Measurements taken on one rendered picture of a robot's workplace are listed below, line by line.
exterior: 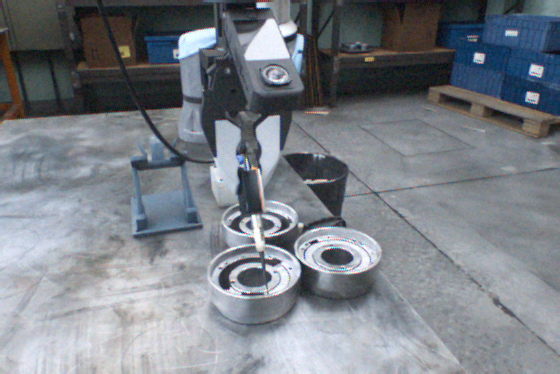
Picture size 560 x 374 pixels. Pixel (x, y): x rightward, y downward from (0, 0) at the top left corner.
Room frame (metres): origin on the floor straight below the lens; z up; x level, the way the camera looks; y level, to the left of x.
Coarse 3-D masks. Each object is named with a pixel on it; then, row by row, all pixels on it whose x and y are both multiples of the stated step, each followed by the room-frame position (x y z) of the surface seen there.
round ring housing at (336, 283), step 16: (304, 240) 0.51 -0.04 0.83; (320, 240) 0.52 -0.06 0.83; (352, 240) 0.52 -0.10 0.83; (368, 240) 0.51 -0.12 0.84; (304, 256) 0.49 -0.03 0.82; (320, 256) 0.48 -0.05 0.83; (336, 256) 0.50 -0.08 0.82; (352, 256) 0.48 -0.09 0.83; (304, 272) 0.45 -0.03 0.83; (320, 272) 0.44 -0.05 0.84; (336, 272) 0.43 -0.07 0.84; (352, 272) 0.43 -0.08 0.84; (368, 272) 0.44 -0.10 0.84; (320, 288) 0.43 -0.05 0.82; (336, 288) 0.43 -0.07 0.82; (352, 288) 0.43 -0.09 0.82; (368, 288) 0.45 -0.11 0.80
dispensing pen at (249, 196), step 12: (240, 180) 0.46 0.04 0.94; (252, 180) 0.46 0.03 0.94; (240, 192) 0.47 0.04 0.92; (252, 192) 0.45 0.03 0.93; (240, 204) 0.47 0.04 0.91; (252, 204) 0.44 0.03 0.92; (240, 216) 0.46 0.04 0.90; (252, 216) 0.45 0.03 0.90; (252, 228) 0.44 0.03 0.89; (264, 264) 0.42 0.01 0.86; (264, 276) 0.42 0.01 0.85
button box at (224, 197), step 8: (216, 168) 0.72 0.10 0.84; (240, 168) 0.71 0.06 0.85; (216, 176) 0.69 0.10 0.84; (216, 184) 0.68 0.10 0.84; (224, 184) 0.67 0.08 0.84; (216, 192) 0.68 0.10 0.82; (224, 192) 0.67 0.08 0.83; (216, 200) 0.69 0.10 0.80; (224, 200) 0.67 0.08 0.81; (232, 200) 0.67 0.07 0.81
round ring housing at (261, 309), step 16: (224, 256) 0.47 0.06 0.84; (240, 256) 0.48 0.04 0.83; (256, 256) 0.48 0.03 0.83; (272, 256) 0.48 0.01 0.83; (288, 256) 0.47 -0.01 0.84; (208, 272) 0.43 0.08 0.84; (240, 272) 0.45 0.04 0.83; (256, 272) 0.46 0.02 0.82; (272, 272) 0.45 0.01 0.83; (288, 272) 0.45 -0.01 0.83; (208, 288) 0.43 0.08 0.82; (240, 288) 0.42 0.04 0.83; (256, 288) 0.42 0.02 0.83; (272, 288) 0.42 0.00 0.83; (288, 288) 0.40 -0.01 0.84; (224, 304) 0.40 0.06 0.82; (240, 304) 0.39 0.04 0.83; (256, 304) 0.39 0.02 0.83; (272, 304) 0.39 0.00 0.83; (288, 304) 0.40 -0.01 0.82; (240, 320) 0.39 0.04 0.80; (256, 320) 0.39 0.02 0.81; (272, 320) 0.40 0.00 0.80
